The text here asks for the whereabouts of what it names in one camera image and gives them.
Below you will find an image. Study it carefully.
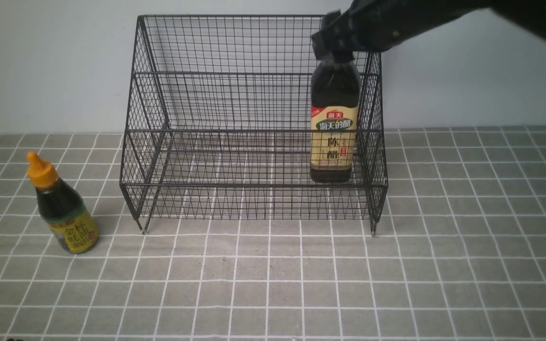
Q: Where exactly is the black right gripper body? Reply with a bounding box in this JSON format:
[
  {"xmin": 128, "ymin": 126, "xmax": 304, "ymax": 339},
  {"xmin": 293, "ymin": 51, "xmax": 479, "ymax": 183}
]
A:
[{"xmin": 311, "ymin": 0, "xmax": 491, "ymax": 63}]

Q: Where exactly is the dark vinegar bottle yellow label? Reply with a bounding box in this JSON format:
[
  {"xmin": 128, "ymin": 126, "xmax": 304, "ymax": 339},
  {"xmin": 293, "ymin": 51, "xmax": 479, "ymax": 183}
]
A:
[{"xmin": 310, "ymin": 52, "xmax": 361, "ymax": 183}]

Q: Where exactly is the small bottle orange cap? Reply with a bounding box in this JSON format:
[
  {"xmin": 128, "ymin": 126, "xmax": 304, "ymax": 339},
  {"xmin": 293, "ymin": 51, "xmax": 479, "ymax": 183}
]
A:
[{"xmin": 27, "ymin": 151, "xmax": 100, "ymax": 254}]

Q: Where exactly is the black wire mesh shelf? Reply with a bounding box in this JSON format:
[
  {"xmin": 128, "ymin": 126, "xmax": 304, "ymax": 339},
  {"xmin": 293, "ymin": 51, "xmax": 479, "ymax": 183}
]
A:
[{"xmin": 119, "ymin": 15, "xmax": 388, "ymax": 235}]

